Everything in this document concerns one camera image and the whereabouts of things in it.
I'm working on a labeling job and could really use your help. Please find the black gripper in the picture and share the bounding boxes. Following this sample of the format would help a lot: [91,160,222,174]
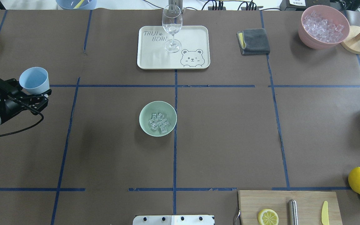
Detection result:
[0,79,52,123]

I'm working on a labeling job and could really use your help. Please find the light blue cup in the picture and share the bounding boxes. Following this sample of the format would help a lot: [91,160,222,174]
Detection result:
[19,67,50,92]

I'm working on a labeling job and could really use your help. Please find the green bowl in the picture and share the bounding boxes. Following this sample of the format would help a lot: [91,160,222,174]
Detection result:
[139,101,177,137]

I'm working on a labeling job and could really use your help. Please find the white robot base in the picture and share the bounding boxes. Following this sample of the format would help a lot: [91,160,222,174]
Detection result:
[132,215,215,225]

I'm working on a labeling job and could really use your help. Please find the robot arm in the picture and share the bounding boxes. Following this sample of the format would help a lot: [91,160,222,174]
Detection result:
[0,78,52,137]

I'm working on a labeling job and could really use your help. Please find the blue bowl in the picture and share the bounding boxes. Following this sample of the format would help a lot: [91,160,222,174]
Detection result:
[56,0,97,10]

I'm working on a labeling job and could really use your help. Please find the ice cubes in green bowl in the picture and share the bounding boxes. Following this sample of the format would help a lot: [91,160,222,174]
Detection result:
[148,112,170,134]

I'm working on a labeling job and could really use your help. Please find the pink bowl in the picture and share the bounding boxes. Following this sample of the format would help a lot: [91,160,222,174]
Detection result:
[298,5,350,49]

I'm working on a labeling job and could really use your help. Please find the ice cubes in pink bowl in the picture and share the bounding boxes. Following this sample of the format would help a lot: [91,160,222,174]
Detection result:
[302,11,345,43]

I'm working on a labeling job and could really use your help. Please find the cream bear tray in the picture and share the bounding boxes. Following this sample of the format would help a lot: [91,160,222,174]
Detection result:
[137,26,211,69]

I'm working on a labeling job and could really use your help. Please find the wine glass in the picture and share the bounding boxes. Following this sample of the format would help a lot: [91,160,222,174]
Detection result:
[162,4,183,53]

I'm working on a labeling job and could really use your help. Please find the grey folded cloth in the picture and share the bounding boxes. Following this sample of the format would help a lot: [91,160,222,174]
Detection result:
[236,28,270,55]

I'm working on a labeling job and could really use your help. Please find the lemon half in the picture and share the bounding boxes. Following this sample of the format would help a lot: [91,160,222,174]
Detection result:
[257,208,279,225]

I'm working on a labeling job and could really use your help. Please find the steel muddler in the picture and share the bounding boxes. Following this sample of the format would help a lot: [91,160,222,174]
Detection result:
[288,199,299,225]

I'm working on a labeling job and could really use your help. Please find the wooden cutting board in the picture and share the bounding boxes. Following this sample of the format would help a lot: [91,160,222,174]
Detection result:
[238,190,343,225]

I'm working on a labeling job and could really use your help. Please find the camera cable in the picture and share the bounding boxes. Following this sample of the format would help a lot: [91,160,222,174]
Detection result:
[0,94,44,142]

